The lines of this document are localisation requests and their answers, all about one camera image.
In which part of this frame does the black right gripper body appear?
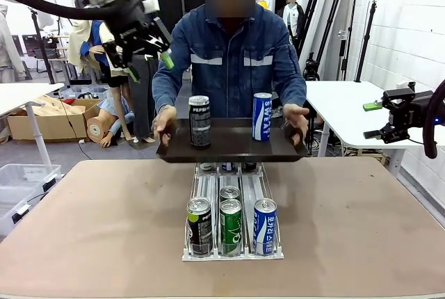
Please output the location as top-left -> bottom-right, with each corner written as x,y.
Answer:
391,93 -> 428,136

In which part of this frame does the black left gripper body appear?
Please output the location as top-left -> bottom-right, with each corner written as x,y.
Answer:
104,0 -> 156,48

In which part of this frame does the dark brown serving tray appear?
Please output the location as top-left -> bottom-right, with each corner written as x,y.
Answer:
156,117 -> 309,163

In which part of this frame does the person's right forearm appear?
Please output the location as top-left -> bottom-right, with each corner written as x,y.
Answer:
152,65 -> 181,114

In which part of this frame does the person's left forearm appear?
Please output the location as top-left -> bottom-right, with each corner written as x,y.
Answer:
277,65 -> 307,108

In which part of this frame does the person in denim jacket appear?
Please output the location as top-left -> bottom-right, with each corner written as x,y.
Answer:
152,0 -> 310,147

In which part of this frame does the person's right hand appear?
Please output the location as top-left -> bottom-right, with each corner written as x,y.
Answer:
152,104 -> 178,147

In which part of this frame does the person's left hand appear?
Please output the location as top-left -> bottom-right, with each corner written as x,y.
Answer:
283,103 -> 310,147

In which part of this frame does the wooden crate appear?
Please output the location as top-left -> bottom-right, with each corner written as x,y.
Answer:
342,145 -> 390,167

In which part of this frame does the black tripod stand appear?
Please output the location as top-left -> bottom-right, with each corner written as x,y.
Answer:
28,7 -> 56,84

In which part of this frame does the lying mannequin in light blue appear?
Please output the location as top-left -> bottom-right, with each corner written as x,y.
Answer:
86,97 -> 136,149

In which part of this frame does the grey reflective panel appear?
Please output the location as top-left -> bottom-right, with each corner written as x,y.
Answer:
34,12 -> 60,31

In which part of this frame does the brown cardboard box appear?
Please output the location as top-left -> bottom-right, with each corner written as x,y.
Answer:
7,95 -> 102,142

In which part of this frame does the black light stand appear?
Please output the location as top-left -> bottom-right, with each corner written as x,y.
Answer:
354,0 -> 379,83

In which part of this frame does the mannequin with grey coat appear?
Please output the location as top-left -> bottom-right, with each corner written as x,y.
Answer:
0,5 -> 27,83

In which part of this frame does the mannequin with white jacket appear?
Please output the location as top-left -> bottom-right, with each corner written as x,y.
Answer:
282,0 -> 307,49

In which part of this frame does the clear plastic storage bin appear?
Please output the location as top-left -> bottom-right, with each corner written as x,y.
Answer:
0,163 -> 63,194
0,186 -> 38,238

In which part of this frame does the white can dispenser rack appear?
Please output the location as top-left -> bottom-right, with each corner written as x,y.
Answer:
181,161 -> 285,262

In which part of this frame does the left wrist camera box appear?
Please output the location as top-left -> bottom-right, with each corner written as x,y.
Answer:
142,0 -> 161,15

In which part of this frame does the right arm black cable sleeve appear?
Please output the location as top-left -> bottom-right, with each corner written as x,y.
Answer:
422,79 -> 445,160

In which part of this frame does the arm black cable sleeve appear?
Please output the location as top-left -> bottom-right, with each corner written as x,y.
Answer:
422,79 -> 445,160
0,0 -> 118,22

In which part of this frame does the left arm black cable sleeve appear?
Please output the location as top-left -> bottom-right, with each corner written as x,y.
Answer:
0,0 -> 118,22

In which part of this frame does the black camera on tripod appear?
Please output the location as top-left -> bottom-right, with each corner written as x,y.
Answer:
302,51 -> 321,81

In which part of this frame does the dark mannequin base plate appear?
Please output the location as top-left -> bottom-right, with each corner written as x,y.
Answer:
116,124 -> 159,150

